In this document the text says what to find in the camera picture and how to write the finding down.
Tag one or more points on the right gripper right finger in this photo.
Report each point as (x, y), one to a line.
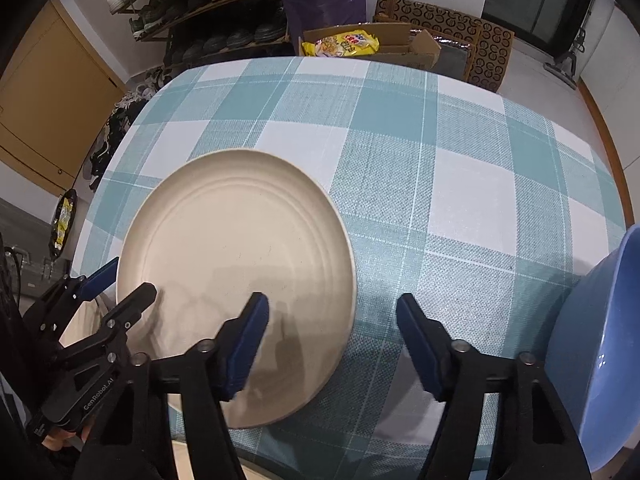
(534, 438)

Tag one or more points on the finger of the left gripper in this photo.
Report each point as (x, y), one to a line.
(129, 311)
(89, 287)

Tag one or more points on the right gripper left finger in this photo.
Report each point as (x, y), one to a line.
(131, 437)

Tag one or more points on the large light blue bowl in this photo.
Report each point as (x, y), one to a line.
(593, 353)

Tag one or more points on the cream plate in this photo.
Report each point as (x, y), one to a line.
(221, 227)

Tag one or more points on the person left hand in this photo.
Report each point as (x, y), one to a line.
(59, 438)

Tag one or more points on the yellow wooden door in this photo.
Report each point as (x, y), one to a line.
(56, 95)

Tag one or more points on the teal checked tablecloth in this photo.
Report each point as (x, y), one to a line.
(485, 211)

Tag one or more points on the wooden shoe rack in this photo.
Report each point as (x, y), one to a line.
(184, 31)

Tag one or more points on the yellow snack bag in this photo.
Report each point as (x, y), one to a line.
(342, 45)

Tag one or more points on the floor vacuum cleaner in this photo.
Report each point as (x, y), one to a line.
(564, 67)

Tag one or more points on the open brown cardboard box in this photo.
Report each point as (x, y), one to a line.
(391, 43)

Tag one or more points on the patterned cardboard box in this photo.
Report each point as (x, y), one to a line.
(480, 48)

